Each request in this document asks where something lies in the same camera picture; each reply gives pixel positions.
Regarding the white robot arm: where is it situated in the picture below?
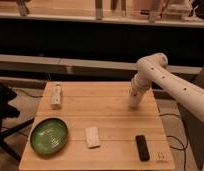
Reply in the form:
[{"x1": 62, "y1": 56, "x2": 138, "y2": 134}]
[{"x1": 129, "y1": 53, "x2": 204, "y2": 124}]

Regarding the green ceramic bowl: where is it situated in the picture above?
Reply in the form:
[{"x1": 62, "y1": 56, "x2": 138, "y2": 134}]
[{"x1": 30, "y1": 118, "x2": 68, "y2": 156}]

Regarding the black remote control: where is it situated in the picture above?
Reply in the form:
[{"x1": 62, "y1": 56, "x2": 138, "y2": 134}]
[{"x1": 135, "y1": 135, "x2": 150, "y2": 161}]

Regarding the white rectangular sponge block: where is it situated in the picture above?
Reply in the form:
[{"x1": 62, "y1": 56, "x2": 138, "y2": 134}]
[{"x1": 85, "y1": 127, "x2": 101, "y2": 148}]

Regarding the white bottle lying down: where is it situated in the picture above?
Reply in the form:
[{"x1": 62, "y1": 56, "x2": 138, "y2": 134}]
[{"x1": 51, "y1": 83, "x2": 62, "y2": 110}]

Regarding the black office chair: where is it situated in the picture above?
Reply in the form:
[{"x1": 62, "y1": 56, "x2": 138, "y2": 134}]
[{"x1": 0, "y1": 82, "x2": 33, "y2": 162}]

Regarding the black cable on floor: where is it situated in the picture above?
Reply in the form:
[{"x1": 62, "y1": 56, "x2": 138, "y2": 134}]
[{"x1": 158, "y1": 113, "x2": 189, "y2": 171}]

